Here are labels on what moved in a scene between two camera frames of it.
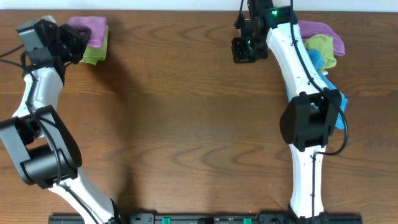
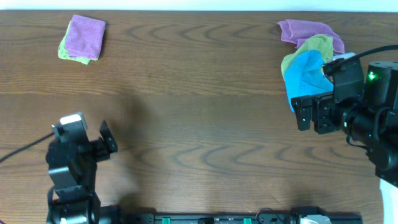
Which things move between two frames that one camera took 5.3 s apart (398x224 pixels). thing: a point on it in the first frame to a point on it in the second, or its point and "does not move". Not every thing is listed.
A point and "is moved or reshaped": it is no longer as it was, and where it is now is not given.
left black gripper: (76, 42) to (97, 146)
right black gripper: (244, 53) to (321, 113)
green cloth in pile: (324, 43) does not move
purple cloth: (97, 27) is moved or reshaped
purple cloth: (308, 28) does not move
